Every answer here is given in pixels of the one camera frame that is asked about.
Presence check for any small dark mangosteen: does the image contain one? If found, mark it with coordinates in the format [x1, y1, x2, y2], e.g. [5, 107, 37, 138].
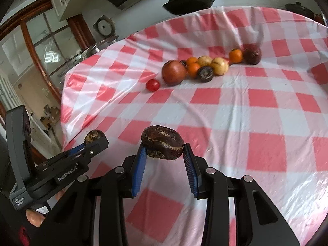
[84, 129, 105, 144]

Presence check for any orange tangerine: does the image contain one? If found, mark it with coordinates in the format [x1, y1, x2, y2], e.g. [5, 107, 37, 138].
[186, 57, 198, 66]
[229, 48, 243, 63]
[187, 62, 201, 79]

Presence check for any orange tangerine back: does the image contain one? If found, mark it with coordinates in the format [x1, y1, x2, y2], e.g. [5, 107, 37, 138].
[186, 57, 198, 66]

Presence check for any small red tomato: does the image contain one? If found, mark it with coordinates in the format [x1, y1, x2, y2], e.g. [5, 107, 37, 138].
[146, 79, 161, 92]

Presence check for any wooden framed glass door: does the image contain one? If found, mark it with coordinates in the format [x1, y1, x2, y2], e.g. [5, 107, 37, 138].
[0, 0, 91, 103]

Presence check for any dark pot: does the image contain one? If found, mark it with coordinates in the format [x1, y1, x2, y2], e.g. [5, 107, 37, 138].
[285, 2, 315, 20]

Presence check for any large red apple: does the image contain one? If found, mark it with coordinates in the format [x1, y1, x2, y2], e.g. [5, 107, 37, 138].
[161, 60, 186, 85]

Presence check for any dark red passion fruit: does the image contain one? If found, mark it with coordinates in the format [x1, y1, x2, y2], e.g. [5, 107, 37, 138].
[242, 44, 262, 65]

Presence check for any red white checkered tablecloth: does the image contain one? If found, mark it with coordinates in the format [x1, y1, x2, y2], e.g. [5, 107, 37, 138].
[61, 6, 327, 245]

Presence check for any dark purple mangosteen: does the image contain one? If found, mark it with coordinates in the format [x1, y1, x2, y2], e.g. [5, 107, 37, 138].
[197, 66, 214, 83]

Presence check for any orange tangerine front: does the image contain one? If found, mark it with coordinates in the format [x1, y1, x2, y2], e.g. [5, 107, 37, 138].
[187, 62, 201, 79]

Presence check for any left hand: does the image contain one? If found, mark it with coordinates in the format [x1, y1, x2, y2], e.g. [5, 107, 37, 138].
[25, 188, 67, 228]

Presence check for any steel cooking pot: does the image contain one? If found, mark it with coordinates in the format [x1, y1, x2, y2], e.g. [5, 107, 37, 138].
[85, 36, 118, 58]

